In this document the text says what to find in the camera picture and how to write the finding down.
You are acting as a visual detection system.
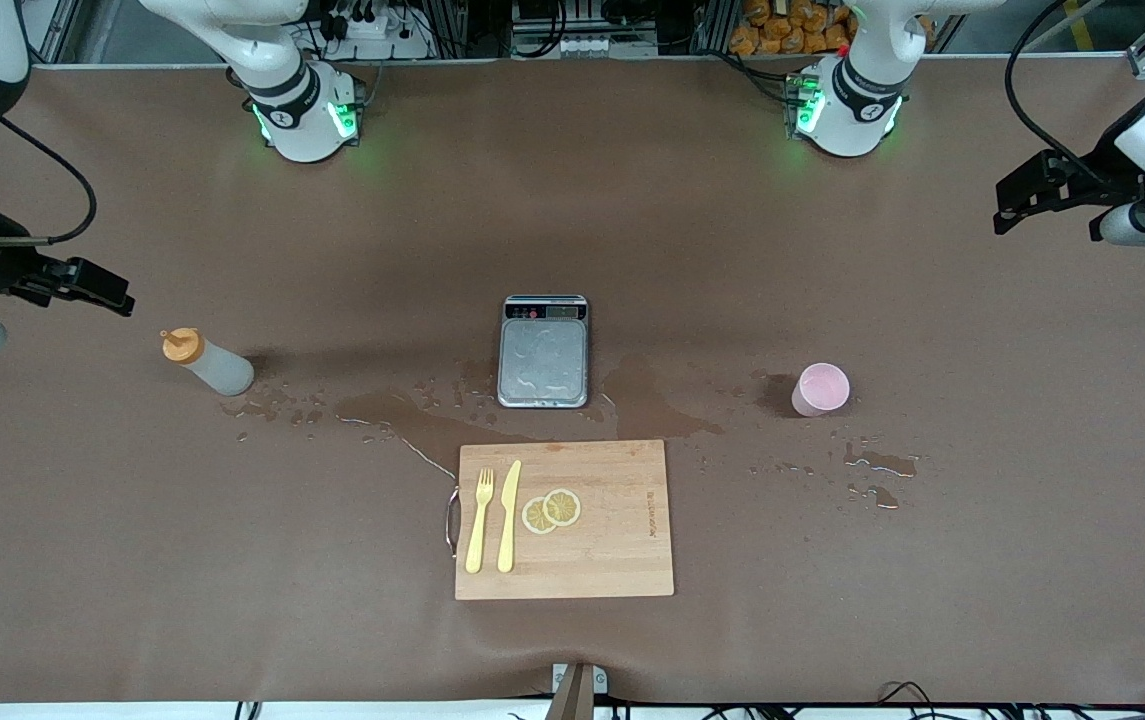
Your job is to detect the pink plastic cup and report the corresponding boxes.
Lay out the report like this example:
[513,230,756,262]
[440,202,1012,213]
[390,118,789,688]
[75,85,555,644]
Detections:
[791,362,851,418]

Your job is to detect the wooden cutting board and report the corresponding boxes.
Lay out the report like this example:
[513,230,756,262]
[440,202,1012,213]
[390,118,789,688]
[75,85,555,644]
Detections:
[454,439,676,601]

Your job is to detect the translucent sauce bottle orange cap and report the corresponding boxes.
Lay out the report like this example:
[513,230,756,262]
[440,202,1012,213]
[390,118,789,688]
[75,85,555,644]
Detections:
[160,328,256,397]

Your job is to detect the metal table edge bracket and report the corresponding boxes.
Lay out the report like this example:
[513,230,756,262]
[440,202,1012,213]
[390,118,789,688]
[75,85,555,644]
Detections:
[551,662,609,720]

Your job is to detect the black floor cables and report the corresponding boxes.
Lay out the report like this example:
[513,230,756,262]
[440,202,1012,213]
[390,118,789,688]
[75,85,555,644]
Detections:
[592,682,1145,720]

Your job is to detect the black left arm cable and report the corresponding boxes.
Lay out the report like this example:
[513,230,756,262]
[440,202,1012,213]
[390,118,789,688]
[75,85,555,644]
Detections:
[1005,0,1133,191]

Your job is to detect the yellow plastic fork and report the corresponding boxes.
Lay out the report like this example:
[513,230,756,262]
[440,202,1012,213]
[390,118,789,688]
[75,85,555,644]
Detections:
[465,468,495,575]

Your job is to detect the white power strip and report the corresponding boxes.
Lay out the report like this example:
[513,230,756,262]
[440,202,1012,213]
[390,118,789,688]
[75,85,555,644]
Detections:
[324,8,435,61]

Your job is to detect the yellow plastic knife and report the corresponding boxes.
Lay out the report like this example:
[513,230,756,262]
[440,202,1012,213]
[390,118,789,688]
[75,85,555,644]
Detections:
[497,460,523,574]

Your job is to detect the silver kitchen scale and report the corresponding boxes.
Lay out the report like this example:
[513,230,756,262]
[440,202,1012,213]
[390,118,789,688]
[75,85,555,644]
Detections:
[497,294,590,409]

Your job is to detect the orange snack packs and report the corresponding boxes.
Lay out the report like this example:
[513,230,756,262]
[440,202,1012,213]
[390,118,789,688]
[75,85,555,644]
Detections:
[729,0,935,57]

